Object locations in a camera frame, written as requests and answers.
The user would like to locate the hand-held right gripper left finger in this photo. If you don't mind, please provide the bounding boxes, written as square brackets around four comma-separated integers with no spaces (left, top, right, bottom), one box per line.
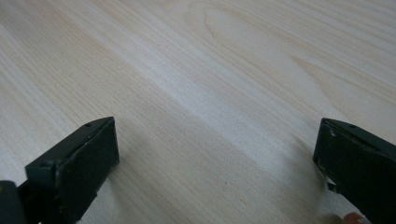
[18,116,120,224]

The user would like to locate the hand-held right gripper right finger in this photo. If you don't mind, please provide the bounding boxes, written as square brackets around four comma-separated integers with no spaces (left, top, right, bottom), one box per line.
[312,118,396,224]

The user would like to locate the small reddish-brown object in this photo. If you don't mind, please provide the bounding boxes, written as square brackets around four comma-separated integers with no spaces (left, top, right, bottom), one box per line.
[341,211,372,224]

